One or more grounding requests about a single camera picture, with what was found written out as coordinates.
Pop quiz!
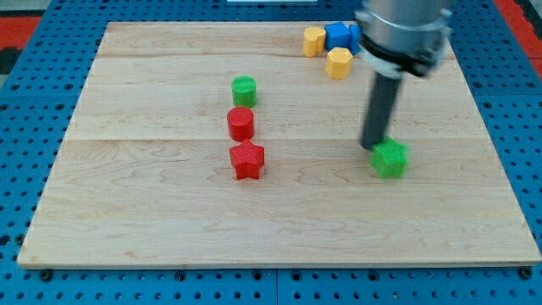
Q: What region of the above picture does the green cylinder block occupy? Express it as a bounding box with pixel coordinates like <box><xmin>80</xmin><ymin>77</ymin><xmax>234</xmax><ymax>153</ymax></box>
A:
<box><xmin>231</xmin><ymin>75</ymin><xmax>257</xmax><ymax>108</ymax></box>

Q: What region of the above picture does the wooden board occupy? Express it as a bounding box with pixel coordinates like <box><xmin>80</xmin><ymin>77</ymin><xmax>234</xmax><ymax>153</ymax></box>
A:
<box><xmin>18</xmin><ymin>22</ymin><xmax>541</xmax><ymax>269</ymax></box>

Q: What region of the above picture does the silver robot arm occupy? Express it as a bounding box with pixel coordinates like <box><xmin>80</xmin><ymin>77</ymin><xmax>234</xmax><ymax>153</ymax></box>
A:
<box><xmin>354</xmin><ymin>0</ymin><xmax>454</xmax><ymax>151</ymax></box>

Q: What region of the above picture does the blue cube block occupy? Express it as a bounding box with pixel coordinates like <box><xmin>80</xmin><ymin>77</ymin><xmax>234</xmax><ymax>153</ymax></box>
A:
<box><xmin>324</xmin><ymin>22</ymin><xmax>351</xmax><ymax>51</ymax></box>

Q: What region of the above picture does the blue block behind arm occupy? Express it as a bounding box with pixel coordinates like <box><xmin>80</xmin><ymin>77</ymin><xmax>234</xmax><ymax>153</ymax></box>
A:
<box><xmin>348</xmin><ymin>24</ymin><xmax>362</xmax><ymax>56</ymax></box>

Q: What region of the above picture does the red star block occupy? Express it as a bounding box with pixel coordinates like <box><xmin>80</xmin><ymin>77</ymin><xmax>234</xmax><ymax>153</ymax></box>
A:
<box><xmin>230</xmin><ymin>139</ymin><xmax>265</xmax><ymax>180</ymax></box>

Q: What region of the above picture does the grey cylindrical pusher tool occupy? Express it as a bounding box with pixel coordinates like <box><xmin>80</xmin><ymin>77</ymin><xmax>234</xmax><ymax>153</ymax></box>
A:
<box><xmin>360</xmin><ymin>72</ymin><xmax>401</xmax><ymax>151</ymax></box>

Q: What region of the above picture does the yellow heart block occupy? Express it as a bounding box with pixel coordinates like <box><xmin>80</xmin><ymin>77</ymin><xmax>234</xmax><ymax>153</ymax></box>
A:
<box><xmin>303</xmin><ymin>27</ymin><xmax>326</xmax><ymax>58</ymax></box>

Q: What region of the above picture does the red cylinder block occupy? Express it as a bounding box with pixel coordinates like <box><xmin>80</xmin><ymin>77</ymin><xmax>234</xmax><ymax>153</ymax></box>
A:
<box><xmin>227</xmin><ymin>107</ymin><xmax>255</xmax><ymax>141</ymax></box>

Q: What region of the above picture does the yellow hexagon block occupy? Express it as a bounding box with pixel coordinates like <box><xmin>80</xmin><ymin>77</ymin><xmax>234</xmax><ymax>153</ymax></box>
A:
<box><xmin>325</xmin><ymin>47</ymin><xmax>353</xmax><ymax>80</ymax></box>

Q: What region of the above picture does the green star block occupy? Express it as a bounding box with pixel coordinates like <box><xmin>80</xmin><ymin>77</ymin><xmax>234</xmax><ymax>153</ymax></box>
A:
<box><xmin>369</xmin><ymin>136</ymin><xmax>409</xmax><ymax>179</ymax></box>

